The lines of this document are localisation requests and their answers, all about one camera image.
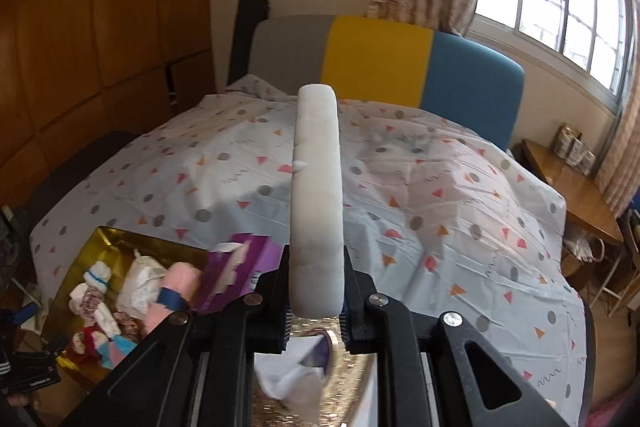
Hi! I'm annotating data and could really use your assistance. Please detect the grey yellow blue headboard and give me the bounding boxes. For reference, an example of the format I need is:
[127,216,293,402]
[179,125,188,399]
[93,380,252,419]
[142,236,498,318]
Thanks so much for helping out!
[227,0,526,152]

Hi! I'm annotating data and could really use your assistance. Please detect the pink blanket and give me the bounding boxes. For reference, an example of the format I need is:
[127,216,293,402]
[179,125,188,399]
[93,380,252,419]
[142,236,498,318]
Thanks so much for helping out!
[585,397,640,427]

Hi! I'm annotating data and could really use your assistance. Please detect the red sock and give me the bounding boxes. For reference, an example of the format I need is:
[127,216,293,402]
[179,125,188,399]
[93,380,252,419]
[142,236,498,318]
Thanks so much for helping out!
[67,327,104,364]

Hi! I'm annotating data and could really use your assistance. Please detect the white sock bundle blue tie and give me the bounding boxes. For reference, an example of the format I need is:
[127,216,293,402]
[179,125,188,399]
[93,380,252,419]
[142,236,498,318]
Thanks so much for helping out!
[82,259,127,289]

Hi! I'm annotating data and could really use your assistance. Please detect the purple tissue box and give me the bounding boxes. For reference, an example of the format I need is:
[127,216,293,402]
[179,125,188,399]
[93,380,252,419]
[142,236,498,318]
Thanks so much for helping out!
[192,233,284,314]

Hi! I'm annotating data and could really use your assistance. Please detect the gold tray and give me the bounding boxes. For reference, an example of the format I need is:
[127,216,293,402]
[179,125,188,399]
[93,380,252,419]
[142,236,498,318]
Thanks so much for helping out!
[42,226,212,389]

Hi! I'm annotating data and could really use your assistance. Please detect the pink cloth roll blue band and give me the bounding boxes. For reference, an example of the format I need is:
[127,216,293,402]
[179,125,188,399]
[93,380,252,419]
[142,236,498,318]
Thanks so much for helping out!
[142,261,204,339]

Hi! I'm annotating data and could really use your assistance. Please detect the gold tissue box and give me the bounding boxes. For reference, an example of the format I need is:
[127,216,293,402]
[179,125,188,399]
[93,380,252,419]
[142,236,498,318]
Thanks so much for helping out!
[252,327,382,427]

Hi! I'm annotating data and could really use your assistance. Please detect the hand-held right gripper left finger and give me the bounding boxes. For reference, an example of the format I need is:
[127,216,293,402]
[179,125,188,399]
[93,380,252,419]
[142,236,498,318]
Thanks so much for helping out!
[65,244,293,427]

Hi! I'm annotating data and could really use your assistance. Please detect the wooden wardrobe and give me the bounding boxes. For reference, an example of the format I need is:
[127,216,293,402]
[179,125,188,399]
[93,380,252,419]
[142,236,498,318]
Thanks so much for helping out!
[0,0,217,220]

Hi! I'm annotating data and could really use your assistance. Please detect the white tissue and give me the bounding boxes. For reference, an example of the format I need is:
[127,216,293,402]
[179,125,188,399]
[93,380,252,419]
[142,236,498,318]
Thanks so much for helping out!
[255,354,327,409]

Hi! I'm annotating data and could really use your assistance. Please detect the white cloth roll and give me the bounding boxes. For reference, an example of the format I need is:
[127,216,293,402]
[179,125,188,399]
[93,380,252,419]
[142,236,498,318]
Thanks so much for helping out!
[290,83,347,319]

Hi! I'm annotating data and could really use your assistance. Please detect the wooden desk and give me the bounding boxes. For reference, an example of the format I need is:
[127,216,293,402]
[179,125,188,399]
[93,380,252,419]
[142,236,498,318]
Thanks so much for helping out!
[520,139,624,249]

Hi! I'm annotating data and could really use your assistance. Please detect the white plastic package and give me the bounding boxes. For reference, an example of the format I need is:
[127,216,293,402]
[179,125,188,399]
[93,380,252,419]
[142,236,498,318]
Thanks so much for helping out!
[117,254,169,314]

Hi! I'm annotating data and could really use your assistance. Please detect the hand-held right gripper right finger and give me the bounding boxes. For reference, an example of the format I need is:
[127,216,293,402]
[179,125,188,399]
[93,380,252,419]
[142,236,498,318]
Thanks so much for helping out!
[340,247,586,427]

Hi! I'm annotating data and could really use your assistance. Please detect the white brown sock bundle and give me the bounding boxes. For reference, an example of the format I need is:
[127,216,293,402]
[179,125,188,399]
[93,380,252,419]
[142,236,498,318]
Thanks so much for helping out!
[69,283,104,324]

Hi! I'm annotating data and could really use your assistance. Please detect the bed with patterned sheet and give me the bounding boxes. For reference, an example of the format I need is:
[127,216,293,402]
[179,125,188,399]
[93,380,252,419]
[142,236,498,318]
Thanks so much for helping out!
[30,74,587,427]

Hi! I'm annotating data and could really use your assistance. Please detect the pink brown scrunchie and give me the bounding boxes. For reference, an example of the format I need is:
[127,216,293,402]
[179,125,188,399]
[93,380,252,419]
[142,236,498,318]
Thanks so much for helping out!
[114,312,144,344]

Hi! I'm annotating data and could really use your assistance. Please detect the pink blue sock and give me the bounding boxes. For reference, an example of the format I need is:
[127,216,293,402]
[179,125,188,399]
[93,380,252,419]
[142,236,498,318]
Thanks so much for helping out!
[97,337,142,369]

